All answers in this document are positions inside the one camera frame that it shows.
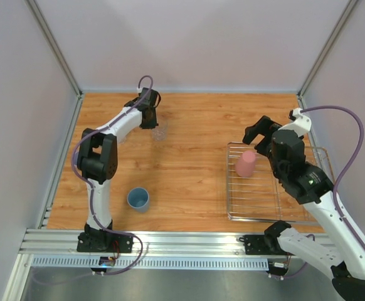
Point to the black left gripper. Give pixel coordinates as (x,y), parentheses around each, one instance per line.
(152,123)

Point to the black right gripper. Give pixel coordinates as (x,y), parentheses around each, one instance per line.
(262,138)

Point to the clear glass cup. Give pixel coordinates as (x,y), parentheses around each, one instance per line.
(159,133)
(121,139)

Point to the pink plastic cup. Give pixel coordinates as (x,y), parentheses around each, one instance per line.
(245,165)

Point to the blue plastic cup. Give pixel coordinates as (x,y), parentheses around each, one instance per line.
(138,199)

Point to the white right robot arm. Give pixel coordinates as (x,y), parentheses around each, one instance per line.
(311,187)

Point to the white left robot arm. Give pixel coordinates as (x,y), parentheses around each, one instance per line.
(97,162)

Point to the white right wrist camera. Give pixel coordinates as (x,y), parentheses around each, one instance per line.
(300,123)

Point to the metal wire dish rack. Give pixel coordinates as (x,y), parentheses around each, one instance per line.
(259,198)

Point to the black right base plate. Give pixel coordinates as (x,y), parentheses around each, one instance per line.
(261,245)

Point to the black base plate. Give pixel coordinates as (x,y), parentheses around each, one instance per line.
(104,242)
(261,245)

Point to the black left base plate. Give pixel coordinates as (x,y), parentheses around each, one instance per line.
(104,242)

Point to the aluminium frame post left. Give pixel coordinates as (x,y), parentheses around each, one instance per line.
(42,23)

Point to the aluminium frame post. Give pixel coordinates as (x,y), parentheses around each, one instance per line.
(328,45)
(42,23)

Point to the aluminium frame post right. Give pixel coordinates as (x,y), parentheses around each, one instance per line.
(328,45)

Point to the aluminium front rail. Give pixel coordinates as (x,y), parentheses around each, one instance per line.
(156,243)

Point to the white slotted cable duct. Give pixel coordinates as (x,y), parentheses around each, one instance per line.
(151,262)

